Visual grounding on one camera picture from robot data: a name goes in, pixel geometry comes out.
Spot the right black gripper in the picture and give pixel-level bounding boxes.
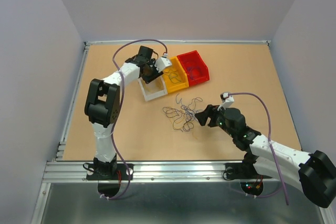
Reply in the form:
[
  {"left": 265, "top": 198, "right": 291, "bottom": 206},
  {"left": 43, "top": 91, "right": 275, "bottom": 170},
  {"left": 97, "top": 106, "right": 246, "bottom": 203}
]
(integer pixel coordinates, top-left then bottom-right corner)
[{"left": 194, "top": 102, "right": 236, "bottom": 138}]

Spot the purple thin wire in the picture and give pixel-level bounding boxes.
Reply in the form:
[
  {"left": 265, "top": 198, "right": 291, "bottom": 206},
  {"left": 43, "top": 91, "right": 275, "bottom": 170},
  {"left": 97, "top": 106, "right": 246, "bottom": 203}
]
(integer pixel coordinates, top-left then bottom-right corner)
[
  {"left": 162, "top": 93, "right": 204, "bottom": 133},
  {"left": 183, "top": 56, "right": 207, "bottom": 82}
]

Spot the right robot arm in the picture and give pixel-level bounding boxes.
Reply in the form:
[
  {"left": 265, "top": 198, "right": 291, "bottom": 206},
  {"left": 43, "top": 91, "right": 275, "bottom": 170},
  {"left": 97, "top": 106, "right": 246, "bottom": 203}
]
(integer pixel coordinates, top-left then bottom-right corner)
[{"left": 195, "top": 104, "right": 335, "bottom": 208}]

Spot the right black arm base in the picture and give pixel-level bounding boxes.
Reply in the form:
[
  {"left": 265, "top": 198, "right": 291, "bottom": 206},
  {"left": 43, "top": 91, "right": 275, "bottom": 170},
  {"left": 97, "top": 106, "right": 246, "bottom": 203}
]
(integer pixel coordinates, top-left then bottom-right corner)
[{"left": 223, "top": 162, "right": 262, "bottom": 180}]

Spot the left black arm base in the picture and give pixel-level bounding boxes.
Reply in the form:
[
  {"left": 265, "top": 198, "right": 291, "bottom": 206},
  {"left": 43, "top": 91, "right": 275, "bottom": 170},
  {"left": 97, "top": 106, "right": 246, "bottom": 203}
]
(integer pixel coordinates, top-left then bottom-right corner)
[{"left": 82, "top": 163, "right": 134, "bottom": 181}]

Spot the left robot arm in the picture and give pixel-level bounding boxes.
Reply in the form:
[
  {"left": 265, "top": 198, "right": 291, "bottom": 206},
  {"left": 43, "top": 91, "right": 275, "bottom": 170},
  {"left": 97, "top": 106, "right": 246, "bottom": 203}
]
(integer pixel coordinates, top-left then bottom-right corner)
[{"left": 85, "top": 46, "right": 171, "bottom": 179}]

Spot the white plastic bin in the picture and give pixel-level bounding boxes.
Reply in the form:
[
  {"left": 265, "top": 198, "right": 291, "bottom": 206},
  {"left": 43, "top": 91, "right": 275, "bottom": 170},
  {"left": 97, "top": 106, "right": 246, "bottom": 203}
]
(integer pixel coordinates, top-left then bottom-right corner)
[{"left": 138, "top": 76, "right": 167, "bottom": 102}]

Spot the yellow plastic bin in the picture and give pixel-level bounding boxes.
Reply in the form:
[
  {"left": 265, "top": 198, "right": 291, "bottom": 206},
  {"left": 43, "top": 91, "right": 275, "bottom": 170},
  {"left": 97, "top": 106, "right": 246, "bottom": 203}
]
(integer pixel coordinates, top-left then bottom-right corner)
[{"left": 163, "top": 57, "right": 189, "bottom": 93}]

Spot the red plastic bin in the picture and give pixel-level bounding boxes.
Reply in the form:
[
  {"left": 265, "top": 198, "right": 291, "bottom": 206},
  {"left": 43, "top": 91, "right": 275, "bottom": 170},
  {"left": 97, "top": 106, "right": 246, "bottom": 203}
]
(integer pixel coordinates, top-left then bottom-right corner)
[{"left": 177, "top": 50, "right": 210, "bottom": 87}]

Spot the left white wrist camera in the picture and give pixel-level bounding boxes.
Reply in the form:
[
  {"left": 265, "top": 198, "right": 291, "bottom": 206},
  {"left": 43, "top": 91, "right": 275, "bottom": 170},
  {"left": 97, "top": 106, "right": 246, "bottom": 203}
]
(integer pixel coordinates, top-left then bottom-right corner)
[{"left": 154, "top": 53, "right": 172, "bottom": 72}]

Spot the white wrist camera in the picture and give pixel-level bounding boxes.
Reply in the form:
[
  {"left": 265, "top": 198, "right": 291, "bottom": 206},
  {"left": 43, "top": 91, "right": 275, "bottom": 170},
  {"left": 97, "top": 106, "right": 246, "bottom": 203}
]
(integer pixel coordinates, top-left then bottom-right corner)
[
  {"left": 217, "top": 92, "right": 234, "bottom": 111},
  {"left": 154, "top": 53, "right": 172, "bottom": 72}
]

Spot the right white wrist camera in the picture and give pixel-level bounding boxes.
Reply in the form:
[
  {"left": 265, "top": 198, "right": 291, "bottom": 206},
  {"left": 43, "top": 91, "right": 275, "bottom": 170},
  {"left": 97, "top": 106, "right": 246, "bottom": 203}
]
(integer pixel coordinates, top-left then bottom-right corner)
[{"left": 217, "top": 92, "right": 234, "bottom": 111}]

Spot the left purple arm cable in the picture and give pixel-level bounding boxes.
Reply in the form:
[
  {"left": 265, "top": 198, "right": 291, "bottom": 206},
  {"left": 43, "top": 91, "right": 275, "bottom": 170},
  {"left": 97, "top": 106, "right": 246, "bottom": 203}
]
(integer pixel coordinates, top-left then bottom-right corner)
[{"left": 110, "top": 39, "right": 169, "bottom": 200}]

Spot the aluminium front rail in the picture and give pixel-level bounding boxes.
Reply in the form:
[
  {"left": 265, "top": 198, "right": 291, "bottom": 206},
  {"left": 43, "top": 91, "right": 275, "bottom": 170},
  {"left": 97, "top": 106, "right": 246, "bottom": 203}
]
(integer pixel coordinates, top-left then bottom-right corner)
[{"left": 41, "top": 158, "right": 323, "bottom": 183}]

